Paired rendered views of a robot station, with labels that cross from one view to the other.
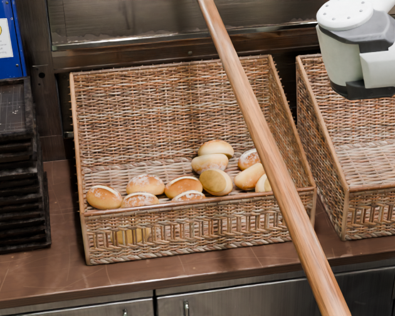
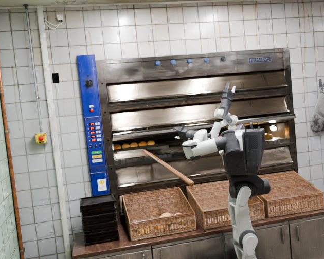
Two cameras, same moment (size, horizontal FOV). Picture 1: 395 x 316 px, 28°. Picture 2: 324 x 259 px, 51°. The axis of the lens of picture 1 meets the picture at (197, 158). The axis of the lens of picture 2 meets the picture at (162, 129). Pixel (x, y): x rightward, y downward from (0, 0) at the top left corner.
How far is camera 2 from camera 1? 1.31 m
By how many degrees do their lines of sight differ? 30
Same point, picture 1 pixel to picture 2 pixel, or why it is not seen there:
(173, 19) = (150, 177)
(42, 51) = (114, 188)
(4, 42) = (104, 185)
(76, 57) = (124, 190)
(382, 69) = (196, 151)
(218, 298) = (170, 249)
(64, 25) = (121, 180)
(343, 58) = (188, 151)
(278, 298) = (188, 248)
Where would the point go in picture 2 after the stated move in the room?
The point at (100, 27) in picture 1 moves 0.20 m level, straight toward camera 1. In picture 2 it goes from (130, 180) to (133, 184)
